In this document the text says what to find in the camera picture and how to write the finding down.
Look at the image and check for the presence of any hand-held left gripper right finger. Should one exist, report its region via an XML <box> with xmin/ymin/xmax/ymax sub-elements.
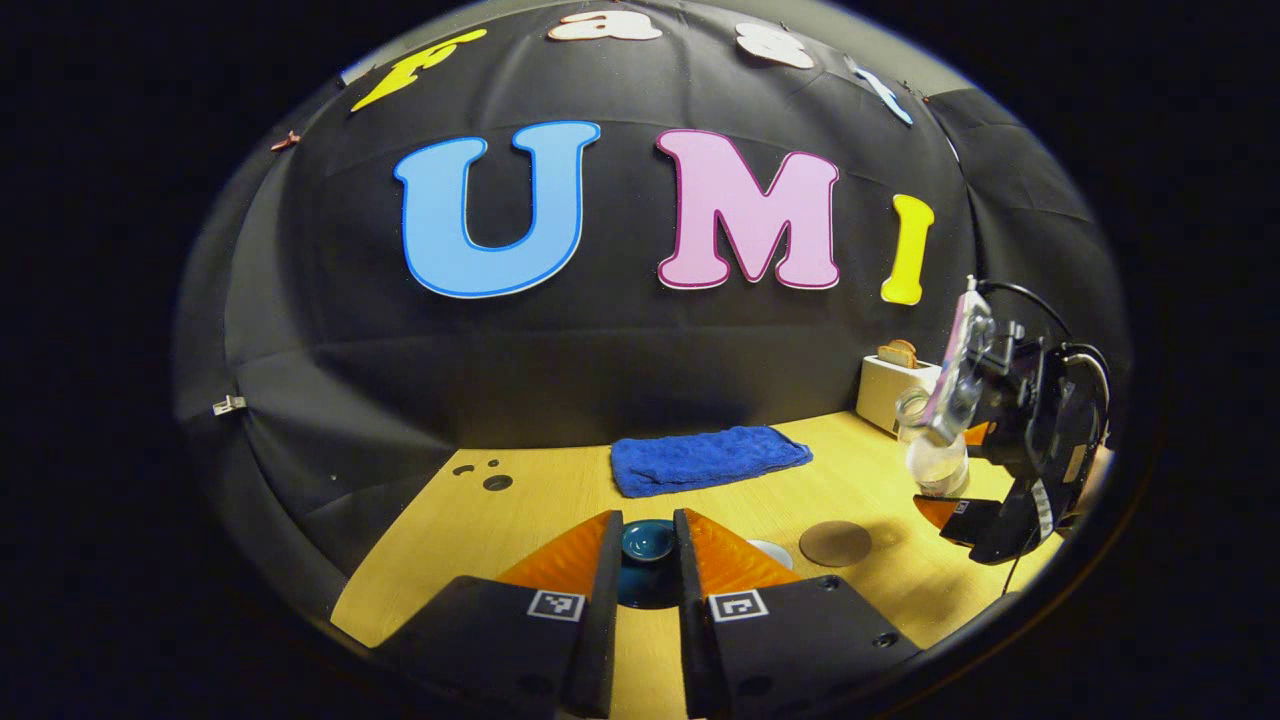
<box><xmin>672</xmin><ymin>507</ymin><xmax>923</xmax><ymax>720</ymax></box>

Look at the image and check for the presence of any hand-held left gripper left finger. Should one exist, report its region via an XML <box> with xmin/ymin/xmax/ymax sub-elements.
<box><xmin>373</xmin><ymin>508</ymin><xmax>625</xmax><ymax>720</ymax></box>

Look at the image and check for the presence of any clear plastic water bottle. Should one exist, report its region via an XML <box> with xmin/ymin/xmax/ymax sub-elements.
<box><xmin>897</xmin><ymin>387</ymin><xmax>971</xmax><ymax>499</ymax></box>

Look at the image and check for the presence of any round brown coaster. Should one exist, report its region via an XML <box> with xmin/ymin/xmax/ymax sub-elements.
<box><xmin>798</xmin><ymin>520</ymin><xmax>873</xmax><ymax>568</ymax></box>

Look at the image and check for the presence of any white toaster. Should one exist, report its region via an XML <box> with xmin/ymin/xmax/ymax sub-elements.
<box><xmin>856</xmin><ymin>353</ymin><xmax>943</xmax><ymax>439</ymax></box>

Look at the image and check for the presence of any blue towel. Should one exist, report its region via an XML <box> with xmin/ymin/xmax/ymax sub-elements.
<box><xmin>610</xmin><ymin>425</ymin><xmax>814</xmax><ymax>499</ymax></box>

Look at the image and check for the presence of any black backdrop cloth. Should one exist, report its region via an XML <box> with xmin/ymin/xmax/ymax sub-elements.
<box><xmin>175</xmin><ymin>0</ymin><xmax>1131</xmax><ymax>621</ymax></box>

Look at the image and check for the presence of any black cable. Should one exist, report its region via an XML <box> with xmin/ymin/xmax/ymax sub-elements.
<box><xmin>978</xmin><ymin>280</ymin><xmax>1113</xmax><ymax>446</ymax></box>

